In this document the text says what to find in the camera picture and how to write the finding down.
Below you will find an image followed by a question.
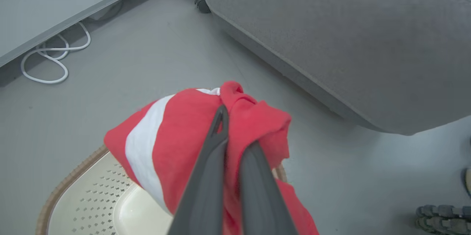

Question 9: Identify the beige perforated laundry basket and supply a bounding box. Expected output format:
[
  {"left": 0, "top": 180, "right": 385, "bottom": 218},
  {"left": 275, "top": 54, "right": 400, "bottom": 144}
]
[{"left": 36, "top": 145, "right": 287, "bottom": 235}]

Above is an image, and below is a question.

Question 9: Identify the red and white garment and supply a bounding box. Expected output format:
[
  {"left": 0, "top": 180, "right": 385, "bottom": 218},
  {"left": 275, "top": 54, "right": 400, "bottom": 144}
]
[{"left": 104, "top": 81, "right": 320, "bottom": 235}]

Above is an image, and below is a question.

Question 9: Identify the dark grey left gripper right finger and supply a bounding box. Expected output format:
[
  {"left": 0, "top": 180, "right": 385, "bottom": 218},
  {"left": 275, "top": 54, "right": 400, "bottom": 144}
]
[{"left": 239, "top": 142, "right": 299, "bottom": 235}]

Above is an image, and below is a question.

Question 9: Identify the white looped cable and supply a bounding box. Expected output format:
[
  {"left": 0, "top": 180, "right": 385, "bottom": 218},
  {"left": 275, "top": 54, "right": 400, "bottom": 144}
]
[{"left": 20, "top": 21, "right": 92, "bottom": 84}]

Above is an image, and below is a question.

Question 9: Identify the small dark caster wheel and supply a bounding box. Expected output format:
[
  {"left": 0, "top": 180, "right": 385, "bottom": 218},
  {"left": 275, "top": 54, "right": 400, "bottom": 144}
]
[{"left": 194, "top": 0, "right": 212, "bottom": 14}]

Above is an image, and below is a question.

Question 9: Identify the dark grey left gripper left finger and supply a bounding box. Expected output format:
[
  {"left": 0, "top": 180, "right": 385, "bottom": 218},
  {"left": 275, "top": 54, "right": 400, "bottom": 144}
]
[{"left": 167, "top": 105, "right": 230, "bottom": 235}]

